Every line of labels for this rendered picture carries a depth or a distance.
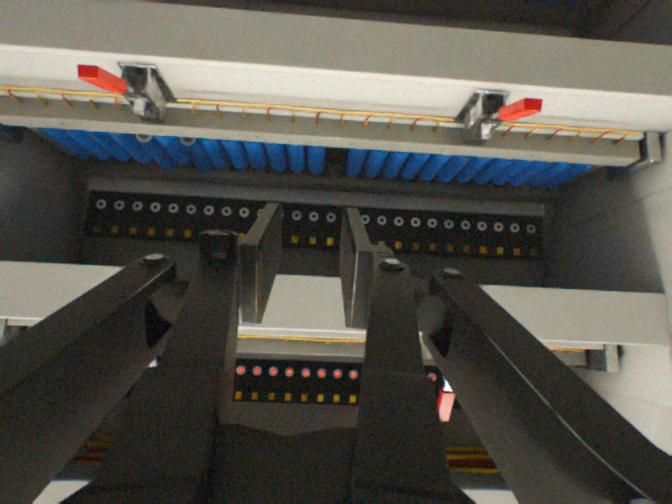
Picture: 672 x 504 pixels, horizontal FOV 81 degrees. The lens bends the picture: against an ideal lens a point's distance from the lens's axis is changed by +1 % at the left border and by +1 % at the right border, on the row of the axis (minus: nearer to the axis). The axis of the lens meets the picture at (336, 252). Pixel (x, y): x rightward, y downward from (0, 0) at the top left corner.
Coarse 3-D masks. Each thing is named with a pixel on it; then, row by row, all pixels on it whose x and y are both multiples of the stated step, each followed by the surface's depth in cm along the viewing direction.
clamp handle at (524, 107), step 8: (512, 104) 26; (520, 104) 25; (528, 104) 24; (536, 104) 24; (504, 112) 27; (512, 112) 26; (520, 112) 25; (528, 112) 25; (536, 112) 24; (488, 120) 30; (496, 120) 29; (480, 128) 31; (488, 128) 31; (488, 136) 31
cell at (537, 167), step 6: (534, 162) 39; (540, 162) 38; (546, 162) 38; (552, 162) 38; (528, 168) 40; (534, 168) 40; (540, 168) 39; (546, 168) 39; (522, 174) 42; (528, 174) 41; (534, 174) 40; (510, 180) 44; (516, 180) 43; (522, 180) 42; (528, 180) 43
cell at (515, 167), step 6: (516, 162) 39; (522, 162) 38; (528, 162) 38; (504, 168) 41; (510, 168) 40; (516, 168) 39; (522, 168) 39; (498, 174) 42; (504, 174) 41; (510, 174) 41; (516, 174) 41; (492, 180) 44; (498, 180) 43; (504, 180) 42
